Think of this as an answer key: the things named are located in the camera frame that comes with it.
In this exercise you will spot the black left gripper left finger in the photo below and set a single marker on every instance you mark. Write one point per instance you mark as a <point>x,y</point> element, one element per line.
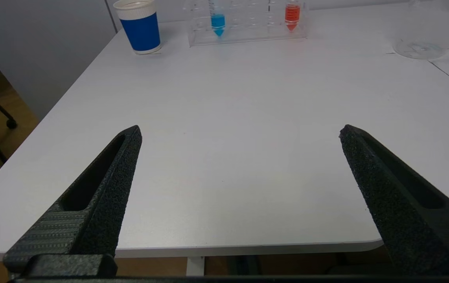
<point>102,204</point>

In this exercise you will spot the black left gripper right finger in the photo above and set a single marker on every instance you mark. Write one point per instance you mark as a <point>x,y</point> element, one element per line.
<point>397,212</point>

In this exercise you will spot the test tube with blue pigment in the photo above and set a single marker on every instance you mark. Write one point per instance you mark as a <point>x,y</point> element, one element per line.
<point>218,21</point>

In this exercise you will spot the clear glass beaker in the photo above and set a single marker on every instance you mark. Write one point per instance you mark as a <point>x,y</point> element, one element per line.
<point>419,50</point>

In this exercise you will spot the test tube with red pigment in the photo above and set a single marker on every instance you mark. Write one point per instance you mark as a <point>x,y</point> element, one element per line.
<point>292,15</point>

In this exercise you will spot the clear acrylic test tube rack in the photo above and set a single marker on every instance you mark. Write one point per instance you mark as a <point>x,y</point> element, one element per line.
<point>248,33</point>

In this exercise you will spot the white table leg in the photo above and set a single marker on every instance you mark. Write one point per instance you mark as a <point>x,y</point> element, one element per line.
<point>195,267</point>

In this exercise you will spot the blue and white paper cup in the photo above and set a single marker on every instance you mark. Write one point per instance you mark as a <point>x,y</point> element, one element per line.
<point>142,33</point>

